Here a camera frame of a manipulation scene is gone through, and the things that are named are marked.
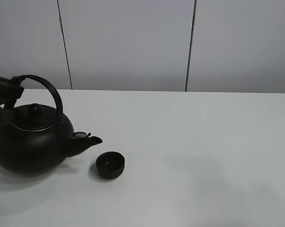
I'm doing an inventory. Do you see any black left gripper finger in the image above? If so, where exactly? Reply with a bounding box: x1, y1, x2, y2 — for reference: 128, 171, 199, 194
0, 77, 24, 109
0, 106, 15, 127

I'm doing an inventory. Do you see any black cast iron teapot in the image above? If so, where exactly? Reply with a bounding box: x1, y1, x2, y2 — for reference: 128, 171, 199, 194
0, 75, 103, 175

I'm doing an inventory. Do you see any small black teacup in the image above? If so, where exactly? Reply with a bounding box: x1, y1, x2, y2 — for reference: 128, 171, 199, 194
95, 151, 125, 180

